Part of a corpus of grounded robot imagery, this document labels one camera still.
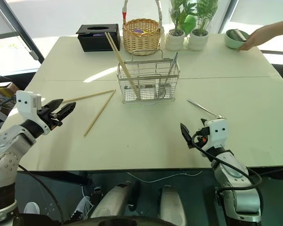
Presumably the fine-leaf plant in white pot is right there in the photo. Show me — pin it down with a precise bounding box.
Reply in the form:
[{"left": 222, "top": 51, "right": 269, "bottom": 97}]
[{"left": 188, "top": 0, "right": 219, "bottom": 52}]

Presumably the wooden chopstick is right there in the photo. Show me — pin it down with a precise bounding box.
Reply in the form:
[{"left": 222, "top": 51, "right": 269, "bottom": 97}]
[
  {"left": 105, "top": 32, "right": 139, "bottom": 99},
  {"left": 83, "top": 89, "right": 117, "bottom": 137},
  {"left": 107, "top": 32, "right": 142, "bottom": 99},
  {"left": 62, "top": 89, "right": 116, "bottom": 104}
]

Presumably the thin white cable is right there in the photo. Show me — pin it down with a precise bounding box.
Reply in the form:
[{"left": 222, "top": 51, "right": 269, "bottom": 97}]
[{"left": 126, "top": 170, "right": 203, "bottom": 184}]

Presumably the silver metal utensil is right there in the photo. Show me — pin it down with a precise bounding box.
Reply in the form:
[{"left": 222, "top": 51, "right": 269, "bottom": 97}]
[{"left": 164, "top": 52, "right": 179, "bottom": 84}]

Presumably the broad-leaf plant in white pot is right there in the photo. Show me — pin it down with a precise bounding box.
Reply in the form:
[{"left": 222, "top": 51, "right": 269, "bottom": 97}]
[{"left": 165, "top": 0, "right": 197, "bottom": 51}]

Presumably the metal object in bowl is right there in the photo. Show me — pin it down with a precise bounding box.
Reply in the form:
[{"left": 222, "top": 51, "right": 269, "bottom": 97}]
[{"left": 227, "top": 29, "right": 249, "bottom": 43}]

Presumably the wicker basket with handle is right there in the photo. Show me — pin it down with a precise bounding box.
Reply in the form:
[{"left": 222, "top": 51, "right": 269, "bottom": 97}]
[{"left": 121, "top": 0, "right": 165, "bottom": 56}]

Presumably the black tissue box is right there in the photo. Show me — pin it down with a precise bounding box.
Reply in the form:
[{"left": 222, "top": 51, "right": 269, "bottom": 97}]
[{"left": 75, "top": 23, "right": 121, "bottom": 53}]

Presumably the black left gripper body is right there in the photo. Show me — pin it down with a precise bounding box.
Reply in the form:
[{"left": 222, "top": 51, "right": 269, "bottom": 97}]
[{"left": 37, "top": 107, "right": 63, "bottom": 130}]

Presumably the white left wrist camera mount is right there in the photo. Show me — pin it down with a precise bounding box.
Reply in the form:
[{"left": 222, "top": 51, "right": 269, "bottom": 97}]
[{"left": 16, "top": 90, "right": 50, "bottom": 136}]

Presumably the cardboard box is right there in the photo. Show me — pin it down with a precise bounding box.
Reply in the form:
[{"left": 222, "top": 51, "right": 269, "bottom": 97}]
[{"left": 0, "top": 81, "right": 21, "bottom": 123}]

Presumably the silver metal spoon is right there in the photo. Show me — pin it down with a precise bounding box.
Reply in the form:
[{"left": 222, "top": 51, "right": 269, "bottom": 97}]
[
  {"left": 158, "top": 52, "right": 178, "bottom": 98},
  {"left": 186, "top": 98, "right": 225, "bottom": 120}
]

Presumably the person's bare hand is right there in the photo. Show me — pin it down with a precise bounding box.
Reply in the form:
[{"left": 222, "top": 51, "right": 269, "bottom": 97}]
[{"left": 239, "top": 25, "right": 275, "bottom": 51}]

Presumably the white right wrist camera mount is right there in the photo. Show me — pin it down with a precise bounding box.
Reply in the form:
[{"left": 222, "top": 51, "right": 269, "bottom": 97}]
[{"left": 203, "top": 118, "right": 228, "bottom": 152}]

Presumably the light green bowl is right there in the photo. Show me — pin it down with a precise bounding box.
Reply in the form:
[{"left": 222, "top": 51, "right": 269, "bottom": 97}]
[{"left": 224, "top": 28, "right": 250, "bottom": 49}]

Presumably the black metal frame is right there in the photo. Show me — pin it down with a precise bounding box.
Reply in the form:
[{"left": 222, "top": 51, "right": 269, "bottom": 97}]
[{"left": 0, "top": 0, "right": 46, "bottom": 65}]

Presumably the metal wire cutlery caddy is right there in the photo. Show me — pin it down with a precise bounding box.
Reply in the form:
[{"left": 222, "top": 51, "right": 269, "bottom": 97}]
[{"left": 117, "top": 49, "right": 181, "bottom": 103}]

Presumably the silver robot leg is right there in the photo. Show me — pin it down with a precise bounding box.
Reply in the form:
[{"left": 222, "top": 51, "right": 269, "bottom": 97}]
[
  {"left": 89, "top": 180, "right": 142, "bottom": 220},
  {"left": 158, "top": 185, "right": 187, "bottom": 226}
]

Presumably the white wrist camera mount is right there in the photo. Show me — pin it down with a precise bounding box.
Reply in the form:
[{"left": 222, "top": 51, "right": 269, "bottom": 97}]
[
  {"left": 16, "top": 90, "right": 50, "bottom": 136},
  {"left": 203, "top": 118, "right": 228, "bottom": 152}
]

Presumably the white shoe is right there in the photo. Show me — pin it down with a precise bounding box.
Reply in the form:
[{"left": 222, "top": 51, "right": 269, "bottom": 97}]
[
  {"left": 70, "top": 196, "right": 93, "bottom": 220},
  {"left": 23, "top": 202, "right": 41, "bottom": 215}
]

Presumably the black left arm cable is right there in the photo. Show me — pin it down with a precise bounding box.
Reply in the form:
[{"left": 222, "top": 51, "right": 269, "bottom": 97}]
[{"left": 17, "top": 164, "right": 65, "bottom": 226}]

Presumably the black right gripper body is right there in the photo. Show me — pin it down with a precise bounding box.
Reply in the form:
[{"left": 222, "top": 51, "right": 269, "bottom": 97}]
[{"left": 191, "top": 127, "right": 210, "bottom": 149}]

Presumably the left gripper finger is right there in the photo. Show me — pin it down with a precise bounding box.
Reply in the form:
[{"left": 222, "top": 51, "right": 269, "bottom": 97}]
[
  {"left": 42, "top": 98, "right": 64, "bottom": 111},
  {"left": 57, "top": 101, "right": 77, "bottom": 120}
]

